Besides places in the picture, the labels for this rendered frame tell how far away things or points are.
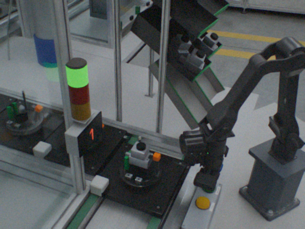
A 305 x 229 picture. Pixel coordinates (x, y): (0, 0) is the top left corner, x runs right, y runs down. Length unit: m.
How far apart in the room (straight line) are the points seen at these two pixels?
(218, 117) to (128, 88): 0.88
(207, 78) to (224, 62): 2.35
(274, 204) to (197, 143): 0.38
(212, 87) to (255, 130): 0.26
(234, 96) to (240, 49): 3.24
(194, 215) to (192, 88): 0.52
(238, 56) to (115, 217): 3.11
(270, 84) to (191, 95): 2.29
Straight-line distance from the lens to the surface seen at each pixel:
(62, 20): 0.87
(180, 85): 1.43
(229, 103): 1.01
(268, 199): 1.29
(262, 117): 1.74
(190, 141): 1.04
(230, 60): 3.99
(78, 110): 0.96
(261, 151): 1.25
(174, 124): 1.62
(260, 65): 0.97
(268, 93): 3.55
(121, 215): 1.20
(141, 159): 1.16
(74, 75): 0.91
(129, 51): 2.16
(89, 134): 1.01
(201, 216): 1.16
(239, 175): 1.44
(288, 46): 1.00
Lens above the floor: 1.86
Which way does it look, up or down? 37 degrees down
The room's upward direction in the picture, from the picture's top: 2 degrees clockwise
